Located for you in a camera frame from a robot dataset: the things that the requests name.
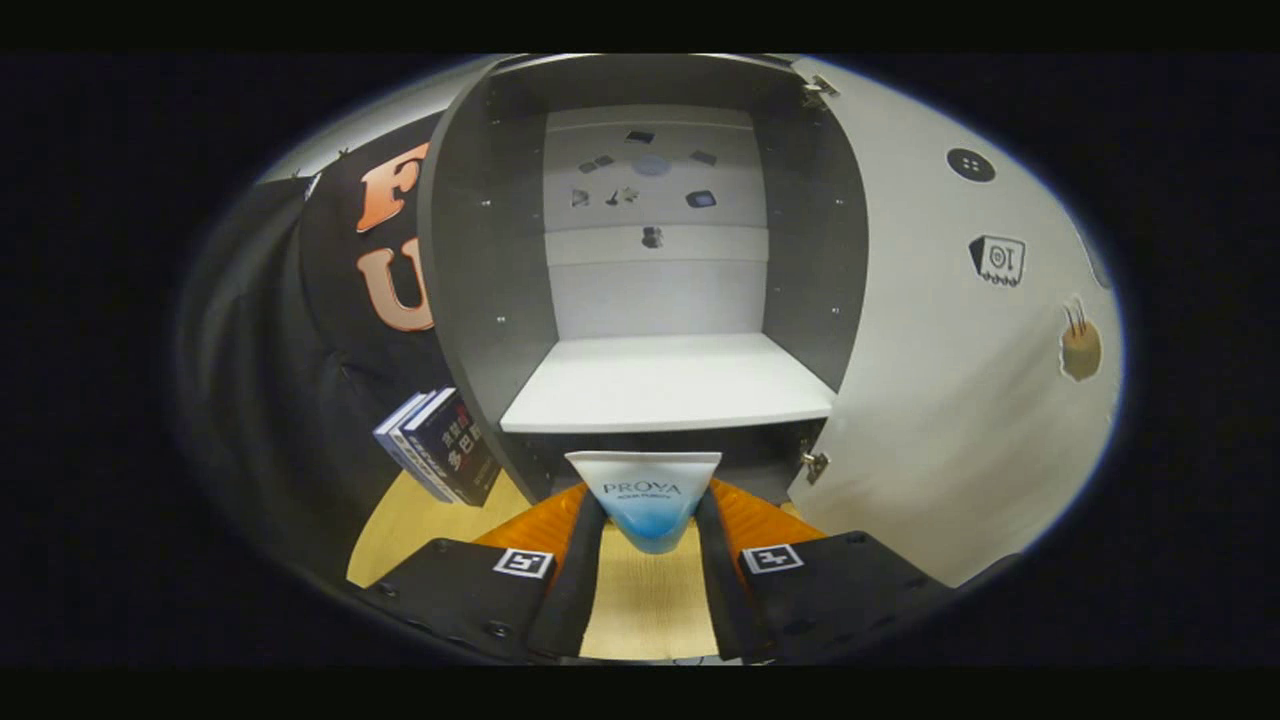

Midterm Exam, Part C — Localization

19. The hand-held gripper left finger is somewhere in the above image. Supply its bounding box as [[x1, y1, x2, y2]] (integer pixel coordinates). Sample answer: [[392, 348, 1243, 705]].
[[362, 485, 608, 663]]

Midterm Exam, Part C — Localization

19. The beige cabinet door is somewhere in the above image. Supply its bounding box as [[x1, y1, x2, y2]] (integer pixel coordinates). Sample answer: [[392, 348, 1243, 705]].
[[787, 58, 1123, 589]]

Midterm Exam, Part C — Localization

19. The dark blue book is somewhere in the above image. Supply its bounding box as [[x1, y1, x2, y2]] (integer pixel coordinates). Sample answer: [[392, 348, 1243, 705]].
[[398, 388, 503, 508]]

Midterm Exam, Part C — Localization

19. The black backdrop cloth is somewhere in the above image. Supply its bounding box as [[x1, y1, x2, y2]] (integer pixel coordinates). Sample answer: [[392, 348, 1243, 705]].
[[178, 115, 451, 571]]

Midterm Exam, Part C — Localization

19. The light blue book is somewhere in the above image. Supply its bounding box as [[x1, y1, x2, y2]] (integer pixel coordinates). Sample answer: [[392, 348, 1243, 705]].
[[373, 392, 456, 504]]

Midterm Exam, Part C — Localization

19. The white and blue tube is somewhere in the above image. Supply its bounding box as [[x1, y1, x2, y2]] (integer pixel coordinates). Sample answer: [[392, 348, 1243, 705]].
[[565, 451, 723, 555]]

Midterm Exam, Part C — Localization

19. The dark grey cabinet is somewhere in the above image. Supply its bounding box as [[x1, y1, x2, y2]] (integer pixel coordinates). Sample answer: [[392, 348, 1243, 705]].
[[417, 54, 869, 506]]

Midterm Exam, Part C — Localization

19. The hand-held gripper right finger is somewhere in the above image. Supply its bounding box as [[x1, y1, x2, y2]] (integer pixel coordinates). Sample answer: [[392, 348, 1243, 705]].
[[695, 478, 956, 663]]

